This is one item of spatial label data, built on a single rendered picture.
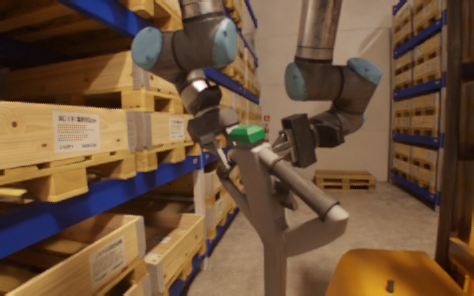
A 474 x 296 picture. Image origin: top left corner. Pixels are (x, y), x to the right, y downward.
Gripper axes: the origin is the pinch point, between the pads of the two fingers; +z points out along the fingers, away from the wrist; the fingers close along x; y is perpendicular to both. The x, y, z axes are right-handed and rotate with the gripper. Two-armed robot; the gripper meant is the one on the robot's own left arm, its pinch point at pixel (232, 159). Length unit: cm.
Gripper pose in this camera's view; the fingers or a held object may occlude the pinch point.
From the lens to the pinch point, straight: 59.7
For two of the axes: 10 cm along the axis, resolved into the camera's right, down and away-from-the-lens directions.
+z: 4.7, 8.5, -2.3
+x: -8.3, 3.4, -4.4
